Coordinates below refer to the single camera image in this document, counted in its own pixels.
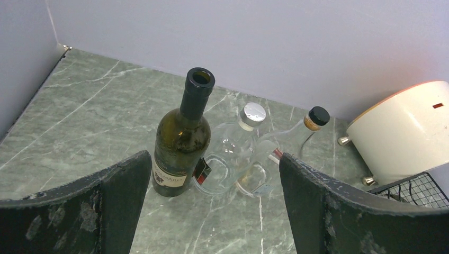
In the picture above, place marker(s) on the red utility knife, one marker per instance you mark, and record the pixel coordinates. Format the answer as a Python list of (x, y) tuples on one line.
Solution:
[(278, 153)]

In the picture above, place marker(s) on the white marker pen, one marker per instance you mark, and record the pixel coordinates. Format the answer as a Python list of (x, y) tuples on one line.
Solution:
[(274, 158)]

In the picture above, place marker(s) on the black wire wine rack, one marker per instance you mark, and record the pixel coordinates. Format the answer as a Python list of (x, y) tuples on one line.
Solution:
[(420, 190)]

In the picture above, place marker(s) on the cream cylindrical appliance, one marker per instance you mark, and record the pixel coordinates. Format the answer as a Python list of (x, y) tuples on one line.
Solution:
[(404, 134)]

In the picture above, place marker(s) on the black capped clear bottle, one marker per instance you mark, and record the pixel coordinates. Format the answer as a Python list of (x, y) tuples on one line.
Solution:
[(263, 176)]

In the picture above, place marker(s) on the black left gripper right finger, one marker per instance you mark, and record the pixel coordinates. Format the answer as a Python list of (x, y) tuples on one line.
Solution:
[(329, 216)]

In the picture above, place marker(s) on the dark wine bottle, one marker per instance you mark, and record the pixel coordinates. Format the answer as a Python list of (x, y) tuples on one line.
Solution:
[(183, 135)]

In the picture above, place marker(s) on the silver capped clear bottle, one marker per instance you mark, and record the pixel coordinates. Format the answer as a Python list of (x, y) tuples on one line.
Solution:
[(230, 152)]

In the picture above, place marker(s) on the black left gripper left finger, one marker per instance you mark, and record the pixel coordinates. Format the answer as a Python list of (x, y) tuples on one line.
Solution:
[(97, 213)]

